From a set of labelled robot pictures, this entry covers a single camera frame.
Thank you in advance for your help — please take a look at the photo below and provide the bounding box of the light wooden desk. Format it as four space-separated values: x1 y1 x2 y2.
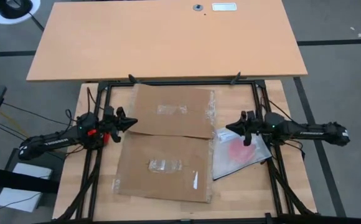
26 0 308 82

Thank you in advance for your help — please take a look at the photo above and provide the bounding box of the black aluminium frame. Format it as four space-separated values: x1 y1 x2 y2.
35 79 361 224

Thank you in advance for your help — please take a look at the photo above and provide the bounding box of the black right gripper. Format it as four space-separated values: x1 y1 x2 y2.
225 119 267 147

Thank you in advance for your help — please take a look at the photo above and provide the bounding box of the white mesh zip pouch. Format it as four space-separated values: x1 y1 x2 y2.
211 126 273 181

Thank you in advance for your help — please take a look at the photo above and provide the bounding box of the brown cardboard box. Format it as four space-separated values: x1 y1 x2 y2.
113 83 216 203

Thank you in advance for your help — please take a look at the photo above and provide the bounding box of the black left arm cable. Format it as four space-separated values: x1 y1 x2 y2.
64 86 105 127

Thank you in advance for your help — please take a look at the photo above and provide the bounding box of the yellow cable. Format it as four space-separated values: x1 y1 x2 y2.
0 110 29 139

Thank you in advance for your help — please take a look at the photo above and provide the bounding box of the white round floor disc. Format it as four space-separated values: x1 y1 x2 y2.
0 0 41 25

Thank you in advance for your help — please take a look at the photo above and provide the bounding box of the white flat box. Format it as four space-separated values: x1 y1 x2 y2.
0 162 53 213

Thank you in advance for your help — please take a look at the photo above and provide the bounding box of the black horizontal bar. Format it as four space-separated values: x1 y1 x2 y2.
0 164 60 194

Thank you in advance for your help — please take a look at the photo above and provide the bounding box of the red round disc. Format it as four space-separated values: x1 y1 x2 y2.
228 138 258 164

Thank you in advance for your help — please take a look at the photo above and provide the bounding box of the black clamp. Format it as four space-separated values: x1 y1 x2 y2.
230 72 242 86
128 73 143 86

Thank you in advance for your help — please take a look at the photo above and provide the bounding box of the black tower column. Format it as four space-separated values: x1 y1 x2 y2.
0 0 34 19

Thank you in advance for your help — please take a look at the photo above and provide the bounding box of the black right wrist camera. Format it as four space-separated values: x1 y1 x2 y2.
240 110 256 122

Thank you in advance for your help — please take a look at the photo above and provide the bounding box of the white rectangular desk plate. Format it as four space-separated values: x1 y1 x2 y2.
212 2 238 12

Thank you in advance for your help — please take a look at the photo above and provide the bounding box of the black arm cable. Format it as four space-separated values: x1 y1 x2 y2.
64 86 105 127
266 98 293 121

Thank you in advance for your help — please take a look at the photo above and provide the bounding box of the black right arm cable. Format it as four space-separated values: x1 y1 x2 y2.
266 98 293 121

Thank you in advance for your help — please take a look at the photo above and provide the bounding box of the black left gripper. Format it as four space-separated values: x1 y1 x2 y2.
101 105 139 143

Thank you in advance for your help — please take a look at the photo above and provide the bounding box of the thin black floor cable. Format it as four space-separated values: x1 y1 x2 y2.
1 101 72 127

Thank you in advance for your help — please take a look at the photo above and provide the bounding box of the black side table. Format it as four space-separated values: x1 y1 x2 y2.
0 147 67 224

